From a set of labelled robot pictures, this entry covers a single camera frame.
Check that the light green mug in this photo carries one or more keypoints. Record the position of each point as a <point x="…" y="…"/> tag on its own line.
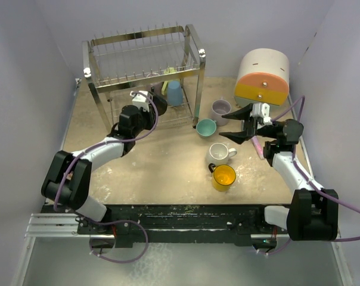
<point x="169" y="70"/>

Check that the blue cup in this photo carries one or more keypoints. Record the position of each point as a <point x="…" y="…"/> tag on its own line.
<point x="174" y="93"/>

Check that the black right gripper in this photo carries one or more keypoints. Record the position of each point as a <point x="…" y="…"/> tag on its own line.
<point x="251" y="125"/>

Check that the round cream drawer cabinet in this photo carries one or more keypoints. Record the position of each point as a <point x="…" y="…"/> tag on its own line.
<point x="263" y="76"/>

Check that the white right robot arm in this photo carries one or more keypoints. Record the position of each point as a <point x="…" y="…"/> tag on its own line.
<point x="313" y="212"/>

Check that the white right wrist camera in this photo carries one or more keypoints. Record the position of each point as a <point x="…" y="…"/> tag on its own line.
<point x="260" y="111"/>

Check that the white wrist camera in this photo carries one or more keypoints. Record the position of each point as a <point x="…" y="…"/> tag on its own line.
<point x="140" y="99"/>
<point x="260" y="111"/>

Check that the white mug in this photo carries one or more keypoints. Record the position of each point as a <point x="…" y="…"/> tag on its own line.
<point x="219" y="154"/>

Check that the teal cup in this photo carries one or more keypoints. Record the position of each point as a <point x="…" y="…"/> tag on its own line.
<point x="206" y="128"/>

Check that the steel two-tier dish rack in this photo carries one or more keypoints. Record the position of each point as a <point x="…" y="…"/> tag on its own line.
<point x="116" y="64"/>

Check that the pink marker pen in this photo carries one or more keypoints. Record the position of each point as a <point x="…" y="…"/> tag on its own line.
<point x="258" y="147"/>

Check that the black mug cream inside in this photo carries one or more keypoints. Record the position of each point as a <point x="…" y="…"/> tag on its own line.
<point x="160" y="103"/>

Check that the aluminium frame rail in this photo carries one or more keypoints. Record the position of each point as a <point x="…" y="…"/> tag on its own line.
<point x="52" y="225"/>

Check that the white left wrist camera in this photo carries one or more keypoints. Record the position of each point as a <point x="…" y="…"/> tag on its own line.
<point x="140" y="99"/>

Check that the yellow mug black handle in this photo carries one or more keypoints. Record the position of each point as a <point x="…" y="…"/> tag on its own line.
<point x="223" y="176"/>

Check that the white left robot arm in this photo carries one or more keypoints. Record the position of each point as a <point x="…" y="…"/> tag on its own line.
<point x="68" y="179"/>

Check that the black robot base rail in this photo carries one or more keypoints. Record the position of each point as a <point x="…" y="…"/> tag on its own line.
<point x="237" y="224"/>

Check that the lilac mug near rack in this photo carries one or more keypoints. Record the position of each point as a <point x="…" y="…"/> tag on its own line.
<point x="218" y="109"/>

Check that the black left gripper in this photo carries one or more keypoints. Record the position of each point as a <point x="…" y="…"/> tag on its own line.
<point x="151" y="117"/>

